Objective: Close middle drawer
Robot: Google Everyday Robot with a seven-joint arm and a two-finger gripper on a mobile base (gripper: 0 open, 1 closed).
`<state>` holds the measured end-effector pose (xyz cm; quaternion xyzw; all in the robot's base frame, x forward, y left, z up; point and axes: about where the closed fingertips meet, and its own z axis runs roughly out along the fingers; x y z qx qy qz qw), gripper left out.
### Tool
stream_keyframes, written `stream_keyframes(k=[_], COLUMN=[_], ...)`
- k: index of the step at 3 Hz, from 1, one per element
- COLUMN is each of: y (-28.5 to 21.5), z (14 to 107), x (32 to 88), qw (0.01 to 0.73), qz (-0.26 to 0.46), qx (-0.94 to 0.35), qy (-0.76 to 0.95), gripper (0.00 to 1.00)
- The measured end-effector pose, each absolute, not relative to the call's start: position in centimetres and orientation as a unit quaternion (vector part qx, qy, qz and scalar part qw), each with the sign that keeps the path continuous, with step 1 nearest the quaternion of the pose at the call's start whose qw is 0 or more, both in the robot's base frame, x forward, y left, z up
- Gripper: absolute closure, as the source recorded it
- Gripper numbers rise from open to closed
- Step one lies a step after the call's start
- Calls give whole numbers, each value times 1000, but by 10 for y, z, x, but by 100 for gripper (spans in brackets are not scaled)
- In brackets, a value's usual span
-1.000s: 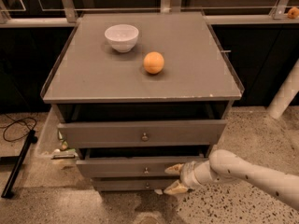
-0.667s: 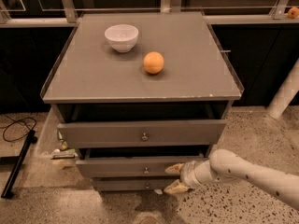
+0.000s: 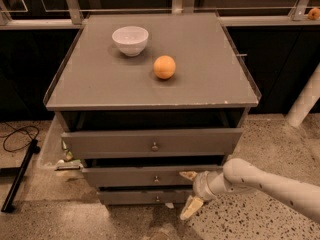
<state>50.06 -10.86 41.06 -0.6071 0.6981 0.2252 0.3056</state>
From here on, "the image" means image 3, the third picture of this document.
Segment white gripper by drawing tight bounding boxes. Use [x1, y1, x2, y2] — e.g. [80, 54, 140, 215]
[179, 171, 221, 220]

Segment grey drawer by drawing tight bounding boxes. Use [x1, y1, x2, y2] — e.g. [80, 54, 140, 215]
[97, 186, 192, 206]
[82, 155, 224, 188]
[62, 109, 243, 159]

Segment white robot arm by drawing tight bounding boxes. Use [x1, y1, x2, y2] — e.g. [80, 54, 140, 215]
[180, 72, 320, 223]

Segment grey bottom drawer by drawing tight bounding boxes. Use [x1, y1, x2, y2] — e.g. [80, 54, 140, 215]
[97, 186, 192, 206]

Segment grey top drawer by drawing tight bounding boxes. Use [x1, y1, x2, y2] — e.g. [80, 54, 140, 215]
[62, 109, 243, 159]

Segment grey drawer cabinet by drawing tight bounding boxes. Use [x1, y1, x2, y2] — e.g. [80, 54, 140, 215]
[43, 12, 262, 172]

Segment clutter beside cabinet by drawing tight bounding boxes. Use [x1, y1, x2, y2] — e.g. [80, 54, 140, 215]
[55, 141, 82, 171]

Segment orange ball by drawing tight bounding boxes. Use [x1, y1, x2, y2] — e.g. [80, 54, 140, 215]
[153, 55, 176, 80]

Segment white ceramic bowl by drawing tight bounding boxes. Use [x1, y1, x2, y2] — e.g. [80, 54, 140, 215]
[112, 26, 149, 57]

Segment black metal stand leg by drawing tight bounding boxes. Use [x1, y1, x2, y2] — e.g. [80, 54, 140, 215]
[1, 139, 40, 213]

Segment metal window frame rail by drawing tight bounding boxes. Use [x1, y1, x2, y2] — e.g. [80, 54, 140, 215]
[1, 0, 320, 30]

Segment black floor cable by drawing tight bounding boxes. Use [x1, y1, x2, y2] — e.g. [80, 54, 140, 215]
[0, 121, 40, 153]

